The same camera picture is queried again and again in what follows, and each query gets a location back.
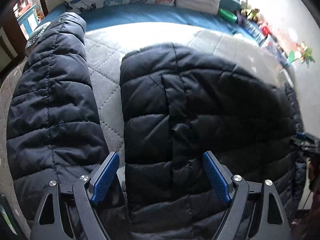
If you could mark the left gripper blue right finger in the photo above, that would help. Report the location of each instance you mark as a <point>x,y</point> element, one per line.
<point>268,219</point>

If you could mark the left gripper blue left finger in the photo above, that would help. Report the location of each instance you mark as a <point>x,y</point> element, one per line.
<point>52,220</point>

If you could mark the black puffer down jacket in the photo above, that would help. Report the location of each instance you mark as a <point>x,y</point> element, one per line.
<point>160,134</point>

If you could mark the colourful pinwheel flower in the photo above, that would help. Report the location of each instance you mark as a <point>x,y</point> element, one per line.
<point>302,53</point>

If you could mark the yellow green plush toy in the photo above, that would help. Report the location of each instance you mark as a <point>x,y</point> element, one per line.
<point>253,15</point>

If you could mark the blue sofa bed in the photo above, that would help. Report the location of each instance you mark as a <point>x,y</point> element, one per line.
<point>138,12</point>

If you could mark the black white plush toy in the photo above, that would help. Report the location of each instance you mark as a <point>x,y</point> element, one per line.
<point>245,7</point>

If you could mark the green plastic bowl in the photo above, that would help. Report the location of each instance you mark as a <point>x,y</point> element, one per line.
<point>227,15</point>

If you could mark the grey star quilted mattress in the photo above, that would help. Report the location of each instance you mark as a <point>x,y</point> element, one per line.
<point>175,62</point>

